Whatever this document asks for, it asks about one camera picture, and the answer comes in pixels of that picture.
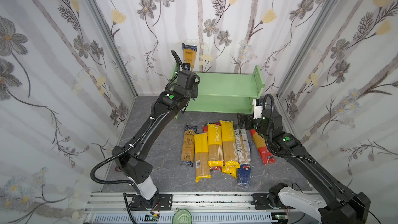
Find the clear blue-end spaghetti bag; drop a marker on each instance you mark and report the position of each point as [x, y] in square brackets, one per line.
[243, 149]

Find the blue clear spaghetti bag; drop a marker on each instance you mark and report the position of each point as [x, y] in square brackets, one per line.
[189, 55]

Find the green wooden two-tier shelf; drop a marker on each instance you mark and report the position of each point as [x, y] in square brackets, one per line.
[226, 93]

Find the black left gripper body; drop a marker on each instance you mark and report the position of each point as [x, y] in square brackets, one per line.
[191, 90]

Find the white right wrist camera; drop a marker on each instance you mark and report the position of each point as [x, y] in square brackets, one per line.
[258, 108]

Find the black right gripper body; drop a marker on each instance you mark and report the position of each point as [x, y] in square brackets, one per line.
[249, 121]

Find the green round lens cap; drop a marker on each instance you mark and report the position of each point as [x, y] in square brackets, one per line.
[182, 216]

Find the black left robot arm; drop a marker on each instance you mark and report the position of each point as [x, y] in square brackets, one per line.
[131, 158]

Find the red spaghetti bag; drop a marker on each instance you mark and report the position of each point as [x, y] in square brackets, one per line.
[265, 154]

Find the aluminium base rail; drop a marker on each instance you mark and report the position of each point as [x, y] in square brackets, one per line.
[233, 208]

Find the blue brown spaghetti bag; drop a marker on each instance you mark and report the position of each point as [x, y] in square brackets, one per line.
[187, 152]

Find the yellow spaghetti bag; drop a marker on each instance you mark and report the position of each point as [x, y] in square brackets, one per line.
[231, 163]
[202, 169]
[215, 144]

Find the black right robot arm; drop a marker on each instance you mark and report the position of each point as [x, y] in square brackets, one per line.
[336, 204]

